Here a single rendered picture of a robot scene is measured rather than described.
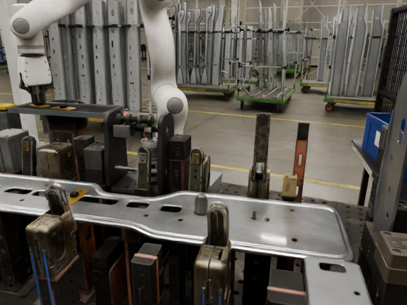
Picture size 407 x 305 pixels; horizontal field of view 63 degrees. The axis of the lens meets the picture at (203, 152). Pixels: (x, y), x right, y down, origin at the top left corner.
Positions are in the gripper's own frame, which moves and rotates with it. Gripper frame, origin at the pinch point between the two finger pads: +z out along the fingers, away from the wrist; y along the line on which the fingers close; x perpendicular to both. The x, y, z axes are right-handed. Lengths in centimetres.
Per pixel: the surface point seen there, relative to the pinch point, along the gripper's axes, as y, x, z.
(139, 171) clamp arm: 1, 53, 15
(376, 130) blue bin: -55, 103, 6
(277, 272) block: 11, 100, 21
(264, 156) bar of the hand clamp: -14, 84, 8
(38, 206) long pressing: 26, 43, 19
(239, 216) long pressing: 1, 86, 18
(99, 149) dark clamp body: 3.6, 38.0, 10.8
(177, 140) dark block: -8, 59, 7
